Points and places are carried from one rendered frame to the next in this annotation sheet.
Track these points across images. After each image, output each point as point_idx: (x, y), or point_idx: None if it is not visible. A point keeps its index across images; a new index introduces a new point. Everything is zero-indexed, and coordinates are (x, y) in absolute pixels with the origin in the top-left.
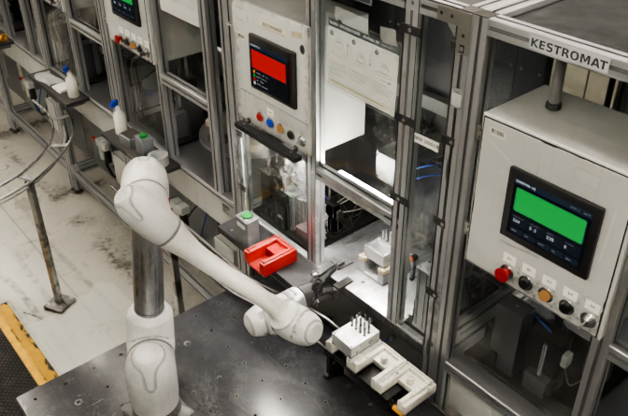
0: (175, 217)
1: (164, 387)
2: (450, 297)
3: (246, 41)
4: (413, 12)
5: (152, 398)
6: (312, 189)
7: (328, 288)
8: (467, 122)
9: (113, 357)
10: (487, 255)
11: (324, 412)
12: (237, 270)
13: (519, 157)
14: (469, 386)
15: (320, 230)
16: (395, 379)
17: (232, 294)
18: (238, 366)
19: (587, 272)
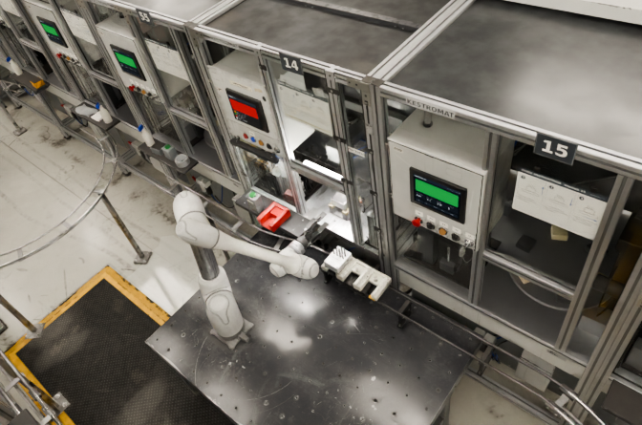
0: (215, 229)
1: (233, 319)
2: (389, 231)
3: (224, 92)
4: (331, 81)
5: (228, 327)
6: (290, 175)
7: (314, 233)
8: (378, 141)
9: (195, 301)
10: (405, 211)
11: (330, 305)
12: (260, 247)
13: (413, 162)
14: (410, 274)
15: (301, 196)
16: (367, 280)
17: (255, 241)
18: (271, 288)
19: (463, 221)
